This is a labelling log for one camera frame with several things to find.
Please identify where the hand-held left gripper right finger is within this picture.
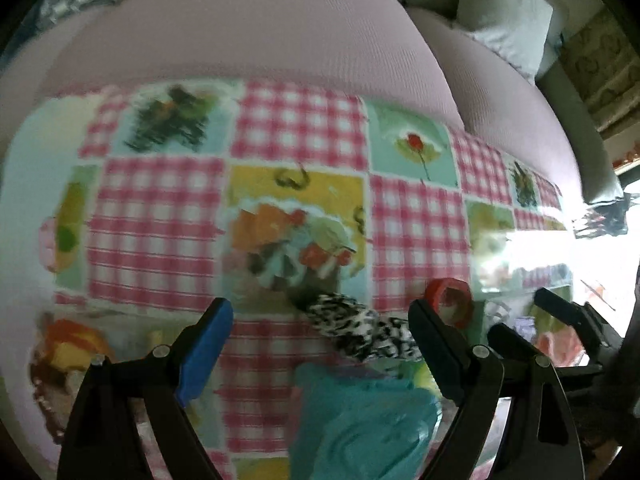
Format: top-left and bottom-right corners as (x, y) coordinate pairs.
(408, 299), (585, 480)

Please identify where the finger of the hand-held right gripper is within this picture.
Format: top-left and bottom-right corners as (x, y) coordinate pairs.
(533, 287), (608, 348)
(487, 323), (537, 361)

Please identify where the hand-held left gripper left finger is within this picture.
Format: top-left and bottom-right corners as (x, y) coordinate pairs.
(56, 298), (235, 480)

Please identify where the black white scrunchie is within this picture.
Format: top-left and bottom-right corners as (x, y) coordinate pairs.
(292, 290), (422, 365)

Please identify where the teal cloth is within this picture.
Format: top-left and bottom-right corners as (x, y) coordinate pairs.
(291, 361), (443, 480)

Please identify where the grey headboard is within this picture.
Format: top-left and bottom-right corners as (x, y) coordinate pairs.
(536, 59), (627, 207)

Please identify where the printed checked blanket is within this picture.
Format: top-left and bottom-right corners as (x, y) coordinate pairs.
(0, 77), (577, 480)

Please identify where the white pillow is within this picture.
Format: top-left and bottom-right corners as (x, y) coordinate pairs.
(456, 0), (557, 82)

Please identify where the pink bed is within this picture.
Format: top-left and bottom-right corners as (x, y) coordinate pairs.
(0, 0), (587, 202)

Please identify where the red ring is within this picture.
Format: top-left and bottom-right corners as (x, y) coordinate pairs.
(424, 277), (474, 329)

